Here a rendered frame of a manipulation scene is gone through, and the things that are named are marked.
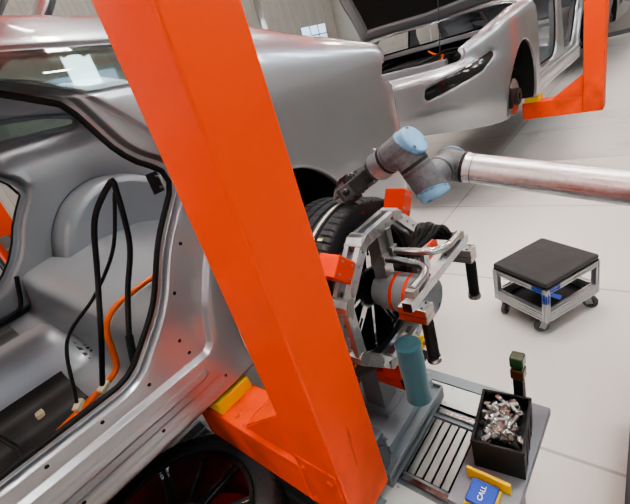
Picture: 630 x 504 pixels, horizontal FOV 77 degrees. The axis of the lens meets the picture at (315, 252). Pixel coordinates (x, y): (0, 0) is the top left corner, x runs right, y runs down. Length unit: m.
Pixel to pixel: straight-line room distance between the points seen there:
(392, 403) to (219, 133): 1.48
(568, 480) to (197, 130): 1.78
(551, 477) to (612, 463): 0.23
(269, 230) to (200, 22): 0.34
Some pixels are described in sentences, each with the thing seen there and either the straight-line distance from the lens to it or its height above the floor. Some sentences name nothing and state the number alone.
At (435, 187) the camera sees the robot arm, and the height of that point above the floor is 1.24.
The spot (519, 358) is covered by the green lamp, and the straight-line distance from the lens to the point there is 1.41.
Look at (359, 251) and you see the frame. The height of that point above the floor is 1.09.
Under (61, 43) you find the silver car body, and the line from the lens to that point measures 1.27.
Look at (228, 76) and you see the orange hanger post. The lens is 0.69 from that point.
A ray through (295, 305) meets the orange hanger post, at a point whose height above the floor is 1.22.
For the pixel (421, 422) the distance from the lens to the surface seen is 1.90.
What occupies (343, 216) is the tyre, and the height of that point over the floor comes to 1.17.
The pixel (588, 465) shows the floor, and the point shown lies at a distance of 2.01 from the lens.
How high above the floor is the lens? 1.63
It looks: 25 degrees down
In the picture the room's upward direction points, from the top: 17 degrees counter-clockwise
